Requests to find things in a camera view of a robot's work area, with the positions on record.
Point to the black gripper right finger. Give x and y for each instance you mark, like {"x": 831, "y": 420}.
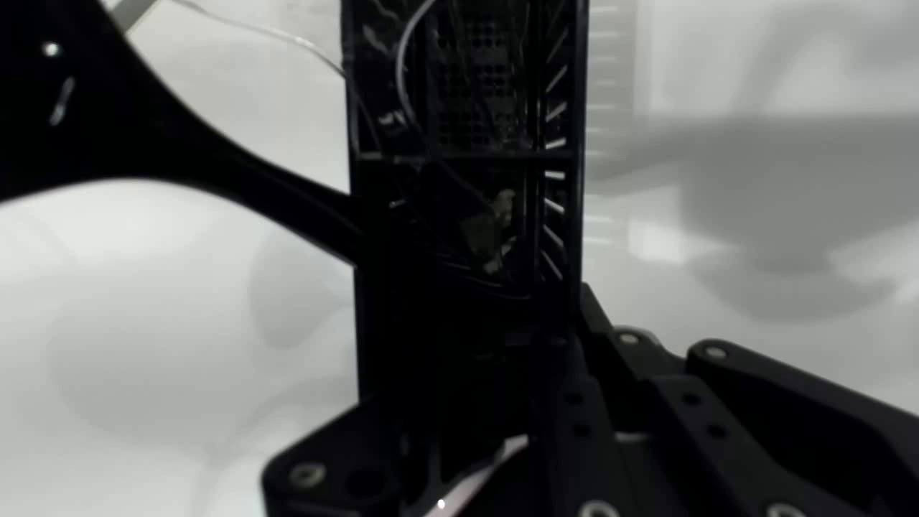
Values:
{"x": 629, "y": 429}

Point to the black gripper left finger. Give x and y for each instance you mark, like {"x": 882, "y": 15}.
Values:
{"x": 398, "y": 453}

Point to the black cutlery holder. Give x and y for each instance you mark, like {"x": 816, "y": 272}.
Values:
{"x": 481, "y": 219}

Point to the black plastic spoon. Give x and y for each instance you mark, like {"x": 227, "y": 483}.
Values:
{"x": 77, "y": 104}

